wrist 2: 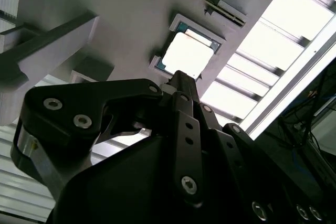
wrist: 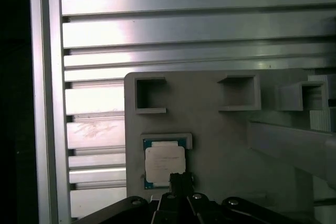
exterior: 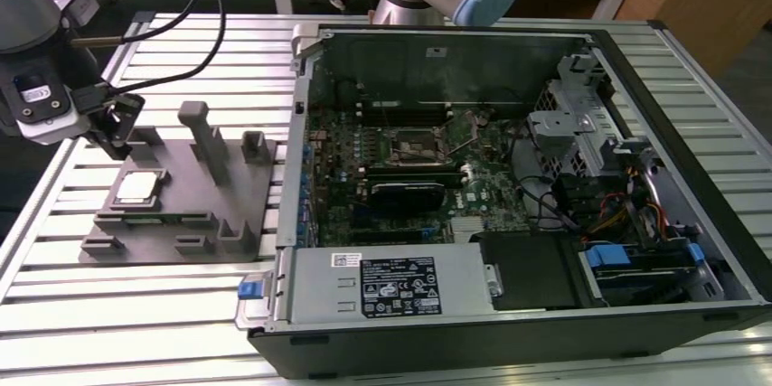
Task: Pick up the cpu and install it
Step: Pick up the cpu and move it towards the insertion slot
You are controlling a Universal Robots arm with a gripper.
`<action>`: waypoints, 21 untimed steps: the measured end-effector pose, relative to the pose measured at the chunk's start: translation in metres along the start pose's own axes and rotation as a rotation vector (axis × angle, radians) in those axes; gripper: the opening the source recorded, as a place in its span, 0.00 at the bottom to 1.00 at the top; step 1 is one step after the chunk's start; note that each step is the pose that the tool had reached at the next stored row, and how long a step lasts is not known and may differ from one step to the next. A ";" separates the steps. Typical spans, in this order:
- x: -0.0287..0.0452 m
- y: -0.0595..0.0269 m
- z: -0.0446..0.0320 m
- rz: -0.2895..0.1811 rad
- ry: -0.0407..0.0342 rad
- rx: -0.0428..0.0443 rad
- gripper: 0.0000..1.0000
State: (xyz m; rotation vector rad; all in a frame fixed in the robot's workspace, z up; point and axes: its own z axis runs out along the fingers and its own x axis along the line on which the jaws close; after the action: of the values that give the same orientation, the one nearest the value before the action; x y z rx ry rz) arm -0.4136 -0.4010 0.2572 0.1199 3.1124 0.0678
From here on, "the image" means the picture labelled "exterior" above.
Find brown cable sleeve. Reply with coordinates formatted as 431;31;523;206
70;34;127;47

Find orange flat wire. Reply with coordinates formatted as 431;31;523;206
644;202;671;242

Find silver chipset heatsink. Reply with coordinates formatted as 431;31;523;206
451;217;487;242

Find black PC case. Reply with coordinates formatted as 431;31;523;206
247;22;772;381

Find black graphics card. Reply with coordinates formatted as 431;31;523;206
367;179;450;215

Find green motherboard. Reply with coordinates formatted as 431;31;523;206
300;103;536;246

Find silver metal drive cage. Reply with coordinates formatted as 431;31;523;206
524;53;652;179

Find silver disk bay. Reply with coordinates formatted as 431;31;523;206
576;240;727;309

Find green RAM stick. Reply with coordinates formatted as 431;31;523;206
122;214;186;227

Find grey plastic case handle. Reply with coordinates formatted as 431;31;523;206
288;24;324;76

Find blue disk carrier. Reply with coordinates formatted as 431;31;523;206
586;244;634;270

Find yellow wire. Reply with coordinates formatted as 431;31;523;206
590;207;632;234

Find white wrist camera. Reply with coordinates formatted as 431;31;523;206
11;72;84;146

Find grey parts rack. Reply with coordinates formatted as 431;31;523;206
78;99;280;266

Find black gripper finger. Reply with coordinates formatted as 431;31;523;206
112;94;146;146
87;105;132;161

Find CPU socket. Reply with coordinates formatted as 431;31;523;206
387;126;458;169

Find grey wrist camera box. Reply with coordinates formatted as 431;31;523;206
44;0;102;25

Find black RAM slot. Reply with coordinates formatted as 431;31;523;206
364;169;470;176
364;165;470;172
360;108;454;115
360;118;454;126
360;112;454;120
364;173;470;180
360;102;454;110
364;177;470;185

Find silver power supply unit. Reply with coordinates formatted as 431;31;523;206
264;243;506;334

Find metal socket cover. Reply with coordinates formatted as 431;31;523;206
432;108;486;156

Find silver CPU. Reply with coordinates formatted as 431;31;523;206
115;172;166;202

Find black plastic shroud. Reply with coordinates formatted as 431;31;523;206
480;231;586;314

